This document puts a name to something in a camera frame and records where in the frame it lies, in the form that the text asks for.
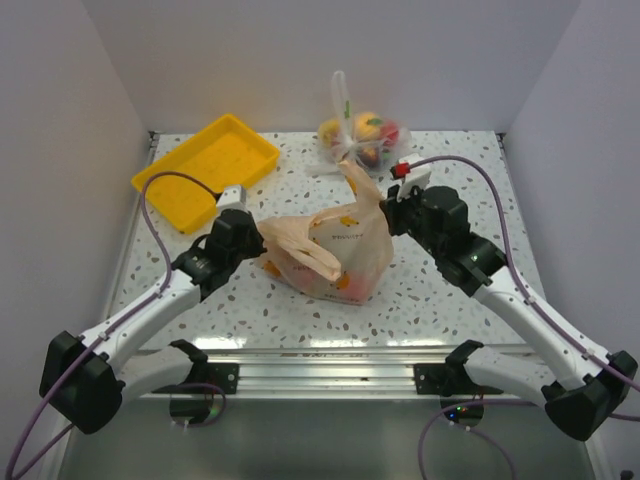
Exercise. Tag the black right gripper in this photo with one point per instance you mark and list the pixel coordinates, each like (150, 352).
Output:
(394, 204)

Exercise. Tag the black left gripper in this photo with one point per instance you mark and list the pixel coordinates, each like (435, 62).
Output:
(257, 239)

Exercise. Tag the orange banana print plastic bag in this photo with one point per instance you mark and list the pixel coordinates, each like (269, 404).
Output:
(338, 254)

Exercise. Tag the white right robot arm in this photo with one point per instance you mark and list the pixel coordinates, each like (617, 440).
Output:
(579, 383)

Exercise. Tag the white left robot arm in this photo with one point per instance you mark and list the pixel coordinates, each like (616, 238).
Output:
(87, 378)

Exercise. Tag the clear plastic bag of fruit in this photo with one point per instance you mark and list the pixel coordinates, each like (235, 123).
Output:
(368, 139)

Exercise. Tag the yellow plastic tray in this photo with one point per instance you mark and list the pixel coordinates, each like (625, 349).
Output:
(227, 152)

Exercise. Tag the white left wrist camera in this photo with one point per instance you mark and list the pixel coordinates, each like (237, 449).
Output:
(232, 197)

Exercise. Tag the aluminium mounting rail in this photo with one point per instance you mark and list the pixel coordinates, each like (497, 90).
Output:
(371, 373)

